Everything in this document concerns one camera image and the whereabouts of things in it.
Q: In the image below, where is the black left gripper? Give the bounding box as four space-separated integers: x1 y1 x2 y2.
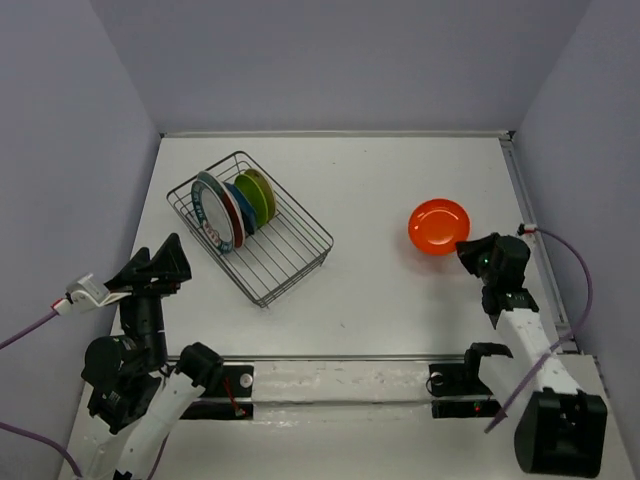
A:
106 229 194 363

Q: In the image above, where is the orange round plate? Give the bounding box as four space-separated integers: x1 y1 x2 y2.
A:
407 198 471 256

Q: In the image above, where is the white plate with teal rim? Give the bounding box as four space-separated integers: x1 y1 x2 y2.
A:
191 180 234 254

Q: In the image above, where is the red and teal floral plate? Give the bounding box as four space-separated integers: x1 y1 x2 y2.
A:
196 171 246 251

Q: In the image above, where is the dark blue leaf-shaped plate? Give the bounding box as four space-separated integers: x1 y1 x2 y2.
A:
224 182 258 236

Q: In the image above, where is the lime green round plate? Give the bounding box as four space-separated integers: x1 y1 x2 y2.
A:
234 173 268 228

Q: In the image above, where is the cream plate with ink motifs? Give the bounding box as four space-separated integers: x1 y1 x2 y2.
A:
245 168 276 224

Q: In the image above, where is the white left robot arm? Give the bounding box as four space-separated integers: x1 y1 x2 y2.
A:
80 233 223 479

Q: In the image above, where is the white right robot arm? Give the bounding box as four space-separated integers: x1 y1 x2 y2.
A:
456 233 608 479

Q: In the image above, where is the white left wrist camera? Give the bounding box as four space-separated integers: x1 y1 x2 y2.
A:
52 273 131 316

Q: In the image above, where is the aluminium mounting rail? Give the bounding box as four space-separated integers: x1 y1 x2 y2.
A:
164 353 586 363

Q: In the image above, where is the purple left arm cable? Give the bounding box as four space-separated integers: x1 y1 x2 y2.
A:
0 307 166 480

